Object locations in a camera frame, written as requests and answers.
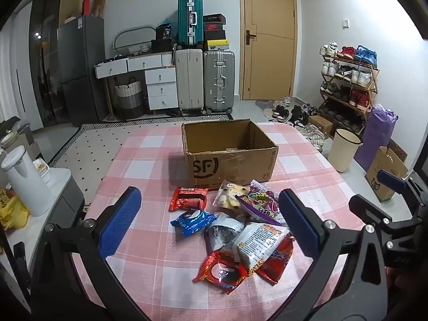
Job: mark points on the person's right hand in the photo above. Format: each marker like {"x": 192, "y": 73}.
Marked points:
{"x": 399, "y": 279}

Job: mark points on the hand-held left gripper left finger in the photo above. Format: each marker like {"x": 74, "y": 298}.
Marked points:
{"x": 120, "y": 224}

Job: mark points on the white dotted rug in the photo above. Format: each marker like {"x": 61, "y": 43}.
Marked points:
{"x": 83, "y": 160}

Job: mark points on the black printed bag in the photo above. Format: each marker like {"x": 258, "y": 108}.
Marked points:
{"x": 164, "y": 32}

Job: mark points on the purple bag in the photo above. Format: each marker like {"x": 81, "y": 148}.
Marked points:
{"x": 376, "y": 137}

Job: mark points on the white and red snack packet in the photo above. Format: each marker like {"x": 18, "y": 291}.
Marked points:
{"x": 259, "y": 244}

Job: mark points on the grey refrigerator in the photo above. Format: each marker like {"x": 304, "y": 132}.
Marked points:
{"x": 83, "y": 73}

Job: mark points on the plain black shoe box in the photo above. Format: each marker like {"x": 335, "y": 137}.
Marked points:
{"x": 214, "y": 35}

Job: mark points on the purple candy packet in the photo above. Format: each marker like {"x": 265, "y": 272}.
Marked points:
{"x": 264, "y": 204}

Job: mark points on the brown cardboard box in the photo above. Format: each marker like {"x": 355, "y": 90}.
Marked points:
{"x": 214, "y": 170}

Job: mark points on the red flat box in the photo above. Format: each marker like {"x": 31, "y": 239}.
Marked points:
{"x": 86, "y": 6}

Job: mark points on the cream dotted bread packet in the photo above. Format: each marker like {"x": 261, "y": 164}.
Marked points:
{"x": 227, "y": 195}

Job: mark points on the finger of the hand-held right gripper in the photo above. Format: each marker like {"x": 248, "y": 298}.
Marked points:
{"x": 391, "y": 180}
{"x": 367, "y": 209}

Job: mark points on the white suitcase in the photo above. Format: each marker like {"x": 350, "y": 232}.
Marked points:
{"x": 189, "y": 80}

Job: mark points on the cream waste bin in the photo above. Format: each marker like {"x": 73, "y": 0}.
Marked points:
{"x": 342, "y": 152}

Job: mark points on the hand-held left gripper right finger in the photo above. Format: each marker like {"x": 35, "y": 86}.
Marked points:
{"x": 301, "y": 220}

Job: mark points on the grey snack packet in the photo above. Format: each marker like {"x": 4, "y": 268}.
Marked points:
{"x": 222, "y": 232}

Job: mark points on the white desk with drawers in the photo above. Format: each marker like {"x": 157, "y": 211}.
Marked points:
{"x": 140, "y": 63}

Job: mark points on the shoe rack with shoes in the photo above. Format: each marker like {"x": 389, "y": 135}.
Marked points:
{"x": 359, "y": 77}

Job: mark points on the red and black shoe box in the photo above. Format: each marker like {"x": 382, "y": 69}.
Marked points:
{"x": 214, "y": 26}

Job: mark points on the pink checked tablecloth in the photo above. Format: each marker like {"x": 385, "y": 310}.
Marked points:
{"x": 150, "y": 160}

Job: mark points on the pile of shoes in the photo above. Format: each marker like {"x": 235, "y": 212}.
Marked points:
{"x": 301, "y": 117}

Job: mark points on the blue cookie packet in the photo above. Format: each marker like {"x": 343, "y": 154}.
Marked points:
{"x": 192, "y": 223}

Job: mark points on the black glass panel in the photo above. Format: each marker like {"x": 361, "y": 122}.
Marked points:
{"x": 422, "y": 160}

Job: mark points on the yellow bag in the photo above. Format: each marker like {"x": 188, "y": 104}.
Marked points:
{"x": 11, "y": 212}

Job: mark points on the white kettle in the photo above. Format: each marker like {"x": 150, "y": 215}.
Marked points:
{"x": 25, "y": 184}

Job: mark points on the red brick-print snack packet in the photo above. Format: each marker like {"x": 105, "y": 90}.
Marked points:
{"x": 187, "y": 200}

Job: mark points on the dark glass cabinet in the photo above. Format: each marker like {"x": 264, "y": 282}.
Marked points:
{"x": 43, "y": 57}

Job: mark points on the yellow and black shoe box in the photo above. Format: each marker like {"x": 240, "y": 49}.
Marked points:
{"x": 217, "y": 45}

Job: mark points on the owl-print cardboard box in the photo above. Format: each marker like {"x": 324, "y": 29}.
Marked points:
{"x": 384, "y": 164}

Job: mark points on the grey side table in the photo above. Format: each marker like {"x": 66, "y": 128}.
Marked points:
{"x": 63, "y": 194}

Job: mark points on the teal suitcase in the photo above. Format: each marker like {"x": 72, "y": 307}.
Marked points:
{"x": 187, "y": 23}

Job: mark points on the silver suitcase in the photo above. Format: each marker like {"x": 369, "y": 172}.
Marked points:
{"x": 219, "y": 80}

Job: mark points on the white drawer unit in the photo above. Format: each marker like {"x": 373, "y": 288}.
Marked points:
{"x": 161, "y": 88}

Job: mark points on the red and blue snack packet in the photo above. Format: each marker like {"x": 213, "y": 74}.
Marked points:
{"x": 277, "y": 264}

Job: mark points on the oval mirror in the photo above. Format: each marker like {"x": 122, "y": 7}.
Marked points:
{"x": 133, "y": 38}

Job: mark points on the grey door mat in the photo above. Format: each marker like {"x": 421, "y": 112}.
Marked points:
{"x": 264, "y": 104}

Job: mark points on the flat cardboard piece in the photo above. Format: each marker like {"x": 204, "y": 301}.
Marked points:
{"x": 99, "y": 6}

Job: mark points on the woven laundry basket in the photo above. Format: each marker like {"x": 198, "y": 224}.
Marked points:
{"x": 128, "y": 98}

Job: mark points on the wooden door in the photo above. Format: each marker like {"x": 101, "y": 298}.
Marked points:
{"x": 267, "y": 57}

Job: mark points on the small brown box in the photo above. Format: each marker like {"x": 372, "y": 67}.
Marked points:
{"x": 320, "y": 124}

